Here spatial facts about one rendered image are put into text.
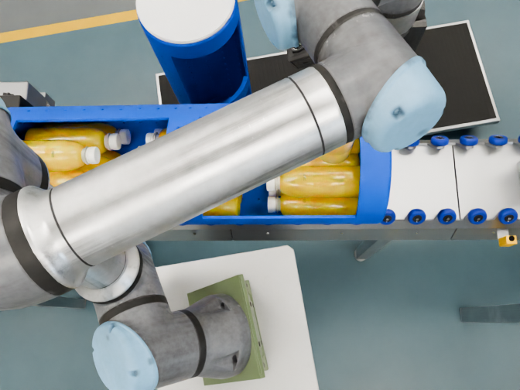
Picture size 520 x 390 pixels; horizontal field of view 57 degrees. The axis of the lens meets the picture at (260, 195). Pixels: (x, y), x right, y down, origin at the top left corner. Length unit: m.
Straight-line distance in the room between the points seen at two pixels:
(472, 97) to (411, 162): 1.08
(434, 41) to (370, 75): 2.08
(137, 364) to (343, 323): 1.51
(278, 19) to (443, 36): 2.06
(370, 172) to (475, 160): 0.46
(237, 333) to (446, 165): 0.77
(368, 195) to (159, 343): 0.52
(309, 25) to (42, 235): 0.29
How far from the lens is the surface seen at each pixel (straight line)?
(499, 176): 1.41
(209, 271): 1.04
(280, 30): 0.48
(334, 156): 0.94
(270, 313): 1.02
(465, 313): 2.23
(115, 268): 0.77
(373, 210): 1.06
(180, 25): 1.40
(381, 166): 1.01
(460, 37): 2.53
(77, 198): 0.41
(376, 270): 2.22
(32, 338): 2.45
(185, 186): 0.39
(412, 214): 1.26
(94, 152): 1.14
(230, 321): 0.86
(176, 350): 0.81
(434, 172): 1.36
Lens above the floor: 2.17
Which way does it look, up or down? 75 degrees down
